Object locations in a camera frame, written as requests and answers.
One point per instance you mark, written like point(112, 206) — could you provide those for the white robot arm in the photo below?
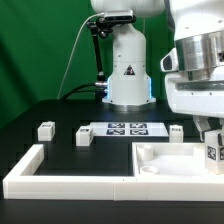
point(194, 68)

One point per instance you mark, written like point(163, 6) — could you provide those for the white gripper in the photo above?
point(199, 98)

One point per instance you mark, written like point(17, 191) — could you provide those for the white square tabletop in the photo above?
point(172, 162)

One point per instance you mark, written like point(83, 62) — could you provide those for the white U-shaped fence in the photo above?
point(23, 183)

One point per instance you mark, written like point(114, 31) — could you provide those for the fiducial marker sheet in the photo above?
point(122, 129)

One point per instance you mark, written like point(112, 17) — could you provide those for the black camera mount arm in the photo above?
point(98, 50)

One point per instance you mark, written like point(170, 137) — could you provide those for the grey camera on mount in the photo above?
point(118, 15)

